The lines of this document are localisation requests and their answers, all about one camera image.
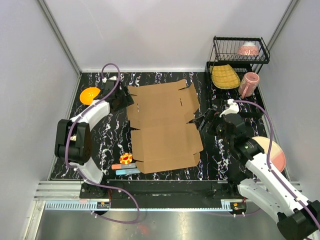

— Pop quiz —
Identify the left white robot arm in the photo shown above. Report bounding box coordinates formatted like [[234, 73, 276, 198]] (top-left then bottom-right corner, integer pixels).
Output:
[[54, 77, 134, 198]]

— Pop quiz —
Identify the pink mug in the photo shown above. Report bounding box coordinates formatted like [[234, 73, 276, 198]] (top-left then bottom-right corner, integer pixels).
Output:
[[238, 72, 260, 99]]

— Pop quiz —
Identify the orange marker pen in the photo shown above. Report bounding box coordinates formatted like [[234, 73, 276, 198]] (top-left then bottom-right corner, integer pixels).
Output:
[[111, 163, 136, 170]]

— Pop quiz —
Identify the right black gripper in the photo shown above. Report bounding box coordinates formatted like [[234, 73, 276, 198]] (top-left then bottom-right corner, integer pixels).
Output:
[[193, 108, 234, 145]]

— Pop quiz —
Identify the black wire dish rack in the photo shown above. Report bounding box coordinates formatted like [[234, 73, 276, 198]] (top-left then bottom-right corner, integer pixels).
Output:
[[205, 36, 270, 107]]

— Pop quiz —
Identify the black marble table mat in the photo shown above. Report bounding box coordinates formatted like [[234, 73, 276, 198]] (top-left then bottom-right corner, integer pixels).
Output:
[[49, 71, 291, 181]]

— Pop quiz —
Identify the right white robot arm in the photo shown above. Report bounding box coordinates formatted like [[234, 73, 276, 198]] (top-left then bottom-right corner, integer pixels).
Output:
[[194, 108, 320, 240]]

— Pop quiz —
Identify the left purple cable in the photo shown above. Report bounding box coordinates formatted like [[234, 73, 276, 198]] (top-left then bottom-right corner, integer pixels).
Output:
[[64, 62, 141, 224]]

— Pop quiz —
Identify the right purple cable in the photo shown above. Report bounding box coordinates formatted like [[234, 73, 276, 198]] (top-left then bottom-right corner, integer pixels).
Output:
[[226, 99, 320, 227]]

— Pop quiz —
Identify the pink patterned bowl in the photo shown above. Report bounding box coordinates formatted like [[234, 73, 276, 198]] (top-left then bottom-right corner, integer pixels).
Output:
[[237, 42, 259, 56]]

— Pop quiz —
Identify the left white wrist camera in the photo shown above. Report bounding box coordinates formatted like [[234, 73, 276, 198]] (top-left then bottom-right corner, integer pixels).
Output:
[[102, 76, 118, 83]]

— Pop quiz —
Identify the purple cable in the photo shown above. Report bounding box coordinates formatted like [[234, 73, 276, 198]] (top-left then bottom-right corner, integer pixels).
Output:
[[64, 62, 141, 224], [226, 99, 320, 227]]

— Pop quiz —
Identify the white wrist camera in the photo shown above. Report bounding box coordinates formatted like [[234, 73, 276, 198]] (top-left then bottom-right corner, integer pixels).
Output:
[[102, 76, 118, 83], [219, 98, 239, 118]]

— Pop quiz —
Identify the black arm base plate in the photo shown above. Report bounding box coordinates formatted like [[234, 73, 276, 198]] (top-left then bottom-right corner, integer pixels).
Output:
[[79, 179, 247, 210]]

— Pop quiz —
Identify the yellow woven plate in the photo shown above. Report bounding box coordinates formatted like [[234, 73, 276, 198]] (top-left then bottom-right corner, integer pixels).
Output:
[[209, 64, 241, 90]]

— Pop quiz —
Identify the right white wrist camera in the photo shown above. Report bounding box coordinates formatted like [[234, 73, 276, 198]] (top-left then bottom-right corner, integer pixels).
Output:
[[219, 98, 239, 118]]

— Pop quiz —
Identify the blue marker pen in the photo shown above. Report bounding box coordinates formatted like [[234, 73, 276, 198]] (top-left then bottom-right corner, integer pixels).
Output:
[[115, 168, 140, 176]]

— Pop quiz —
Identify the orange flower toy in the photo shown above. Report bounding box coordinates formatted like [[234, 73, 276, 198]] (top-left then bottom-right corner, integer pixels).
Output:
[[119, 152, 133, 165]]

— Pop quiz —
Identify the orange bowl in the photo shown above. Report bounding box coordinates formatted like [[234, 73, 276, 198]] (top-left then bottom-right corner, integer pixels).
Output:
[[79, 87, 101, 106]]

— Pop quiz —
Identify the pink round plate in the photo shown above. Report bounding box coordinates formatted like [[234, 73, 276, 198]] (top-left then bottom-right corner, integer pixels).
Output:
[[252, 136, 286, 173]]

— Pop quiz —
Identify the brown cardboard box sheet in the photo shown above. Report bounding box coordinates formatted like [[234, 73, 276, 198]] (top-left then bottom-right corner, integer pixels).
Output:
[[126, 79, 204, 174]]

